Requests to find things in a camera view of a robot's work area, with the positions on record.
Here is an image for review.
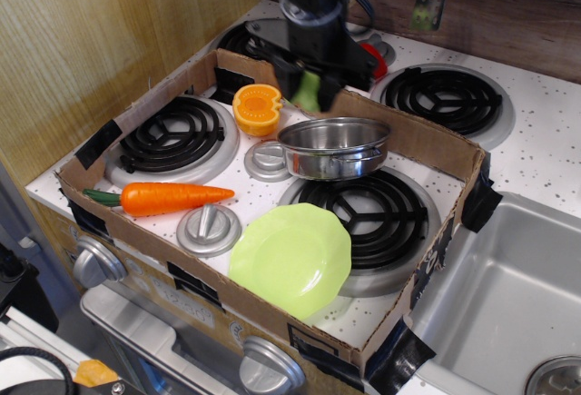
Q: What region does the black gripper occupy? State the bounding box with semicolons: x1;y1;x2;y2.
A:
271;2;377;112

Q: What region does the green toy broccoli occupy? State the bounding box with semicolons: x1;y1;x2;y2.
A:
290;71;320;113

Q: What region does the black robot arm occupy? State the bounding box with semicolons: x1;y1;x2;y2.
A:
245;0;379;114

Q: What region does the small steel pan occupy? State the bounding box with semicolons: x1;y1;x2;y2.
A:
277;117;391;181

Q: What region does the halved orange toy pepper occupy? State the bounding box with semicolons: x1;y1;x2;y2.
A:
232;84;282;137

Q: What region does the red toy item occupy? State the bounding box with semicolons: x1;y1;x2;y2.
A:
360;43;388;80

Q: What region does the silver stovetop knob rear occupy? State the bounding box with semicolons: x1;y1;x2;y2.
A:
356;33;397;66

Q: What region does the silver stovetop knob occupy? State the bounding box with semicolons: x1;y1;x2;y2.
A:
356;33;397;66
176;204;241;258
244;140;291;183

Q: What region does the rear left black burner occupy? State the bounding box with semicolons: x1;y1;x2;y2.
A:
216;17;291;61

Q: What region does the black burner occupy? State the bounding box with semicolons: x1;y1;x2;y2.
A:
216;17;291;61
105;95;240;188
279;167;441;298
370;64;516;150

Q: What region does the silver stovetop knob middle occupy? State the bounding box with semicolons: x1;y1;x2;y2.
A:
244;140;291;183

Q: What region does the front left black burner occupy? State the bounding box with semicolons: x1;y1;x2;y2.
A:
105;95;240;188

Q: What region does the hanging metal spatula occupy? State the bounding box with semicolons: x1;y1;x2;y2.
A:
409;0;446;33

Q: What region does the rear right black burner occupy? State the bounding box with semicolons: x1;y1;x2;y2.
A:
370;64;516;150

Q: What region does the front right black burner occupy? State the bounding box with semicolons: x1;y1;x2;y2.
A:
279;167;441;298

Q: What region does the light green plastic plate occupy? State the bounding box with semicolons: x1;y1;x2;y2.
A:
228;203;351;321

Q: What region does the silver stovetop knob front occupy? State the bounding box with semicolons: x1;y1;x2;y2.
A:
176;204;241;258

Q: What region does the orange toy carrot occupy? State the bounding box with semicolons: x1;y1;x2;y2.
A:
83;183;235;217

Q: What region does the brown cardboard fence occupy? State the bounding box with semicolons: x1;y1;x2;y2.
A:
57;50;501;394

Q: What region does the silver oven knob left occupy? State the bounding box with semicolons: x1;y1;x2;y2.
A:
73;235;127;289

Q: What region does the silver oven knob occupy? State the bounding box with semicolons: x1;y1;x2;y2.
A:
73;235;127;289
239;336;306;395

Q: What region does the silver oven knob right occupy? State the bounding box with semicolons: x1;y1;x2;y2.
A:
239;336;306;395

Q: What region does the grey sink basin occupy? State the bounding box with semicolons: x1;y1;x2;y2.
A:
411;193;580;394

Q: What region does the black device at left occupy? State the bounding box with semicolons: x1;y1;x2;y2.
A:
1;245;59;333

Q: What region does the orange yellow tag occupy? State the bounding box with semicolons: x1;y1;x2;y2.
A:
73;359;119;388

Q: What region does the sink drain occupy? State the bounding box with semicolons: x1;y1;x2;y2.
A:
524;355;580;395

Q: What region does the silver oven door handle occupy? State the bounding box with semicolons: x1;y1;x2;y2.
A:
81;286;245;394

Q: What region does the black cable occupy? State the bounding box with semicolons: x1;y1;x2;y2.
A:
0;346;76;395

